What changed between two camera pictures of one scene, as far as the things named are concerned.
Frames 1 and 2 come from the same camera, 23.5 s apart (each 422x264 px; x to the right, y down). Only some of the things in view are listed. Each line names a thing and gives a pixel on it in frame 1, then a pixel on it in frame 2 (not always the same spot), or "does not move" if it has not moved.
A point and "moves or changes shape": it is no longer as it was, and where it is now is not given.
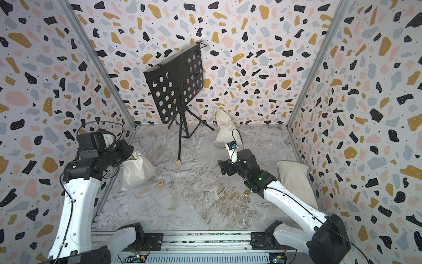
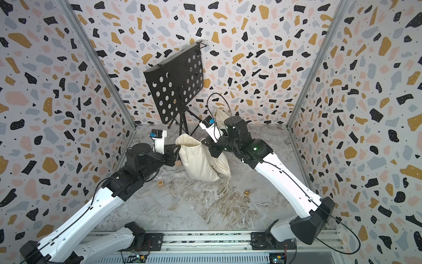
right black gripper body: x=232 y=169 -> x=224 y=146
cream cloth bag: x=136 y=170 moves or changes shape
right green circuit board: x=277 y=258 does not move
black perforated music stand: x=174 y=83 does not move
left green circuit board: x=135 y=258 does not move
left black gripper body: x=115 y=155 -> x=167 y=159
